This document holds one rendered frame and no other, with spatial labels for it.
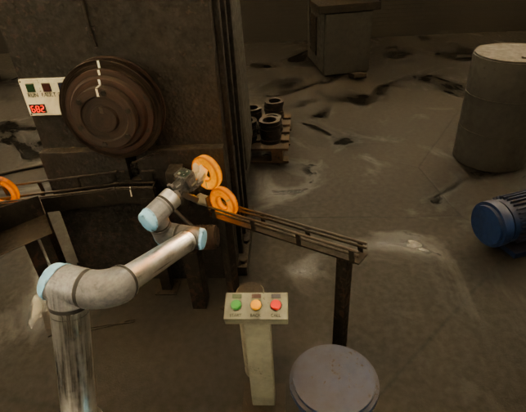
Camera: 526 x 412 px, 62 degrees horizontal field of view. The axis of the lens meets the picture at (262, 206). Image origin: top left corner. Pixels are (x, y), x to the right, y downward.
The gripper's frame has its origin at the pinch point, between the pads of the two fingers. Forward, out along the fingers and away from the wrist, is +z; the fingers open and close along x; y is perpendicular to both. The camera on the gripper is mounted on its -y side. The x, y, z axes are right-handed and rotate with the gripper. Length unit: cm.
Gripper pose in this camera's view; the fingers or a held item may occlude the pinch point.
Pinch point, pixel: (205, 168)
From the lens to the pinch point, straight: 194.2
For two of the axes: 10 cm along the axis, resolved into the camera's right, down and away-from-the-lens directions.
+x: -7.9, -2.9, 5.4
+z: 5.7, -6.7, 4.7
